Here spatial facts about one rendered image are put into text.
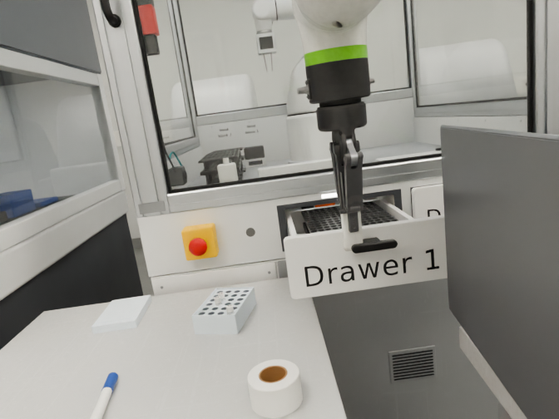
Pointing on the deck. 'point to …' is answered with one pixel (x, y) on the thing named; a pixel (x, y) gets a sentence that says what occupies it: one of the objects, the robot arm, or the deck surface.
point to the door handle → (110, 14)
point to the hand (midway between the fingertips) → (352, 229)
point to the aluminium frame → (316, 184)
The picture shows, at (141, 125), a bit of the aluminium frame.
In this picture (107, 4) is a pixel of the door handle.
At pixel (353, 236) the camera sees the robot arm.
